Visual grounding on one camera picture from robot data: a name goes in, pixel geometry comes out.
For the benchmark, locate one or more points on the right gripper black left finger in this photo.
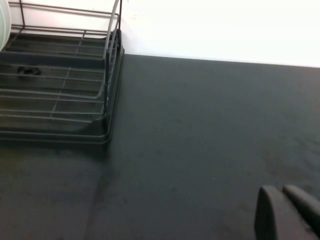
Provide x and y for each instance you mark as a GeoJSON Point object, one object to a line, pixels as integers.
{"type": "Point", "coordinates": [277, 220]}

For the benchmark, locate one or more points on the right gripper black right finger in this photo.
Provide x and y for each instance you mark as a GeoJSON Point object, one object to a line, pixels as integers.
{"type": "Point", "coordinates": [307, 210]}

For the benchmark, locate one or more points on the white round plate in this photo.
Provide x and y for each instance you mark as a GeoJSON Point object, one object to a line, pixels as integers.
{"type": "Point", "coordinates": [4, 22]}

